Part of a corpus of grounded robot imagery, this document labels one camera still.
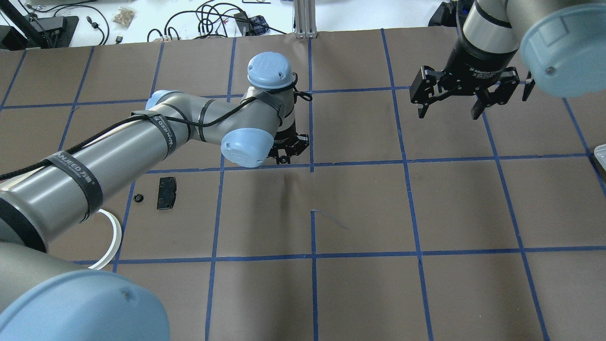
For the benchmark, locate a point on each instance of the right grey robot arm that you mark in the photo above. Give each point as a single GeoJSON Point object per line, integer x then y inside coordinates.
{"type": "Point", "coordinates": [561, 42]}

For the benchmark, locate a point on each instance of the black brake pad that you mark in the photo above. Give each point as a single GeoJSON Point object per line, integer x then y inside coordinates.
{"type": "Point", "coordinates": [166, 197]}

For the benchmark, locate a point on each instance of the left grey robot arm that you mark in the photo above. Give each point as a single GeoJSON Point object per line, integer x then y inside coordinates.
{"type": "Point", "coordinates": [44, 298]}

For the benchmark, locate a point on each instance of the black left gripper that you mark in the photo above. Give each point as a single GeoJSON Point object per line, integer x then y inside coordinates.
{"type": "Point", "coordinates": [286, 143]}

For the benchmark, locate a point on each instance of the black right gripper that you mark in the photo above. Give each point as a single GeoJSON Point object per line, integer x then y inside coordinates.
{"type": "Point", "coordinates": [476, 64]}

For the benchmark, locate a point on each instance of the aluminium frame post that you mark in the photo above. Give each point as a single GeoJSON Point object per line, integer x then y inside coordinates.
{"type": "Point", "coordinates": [305, 19]}

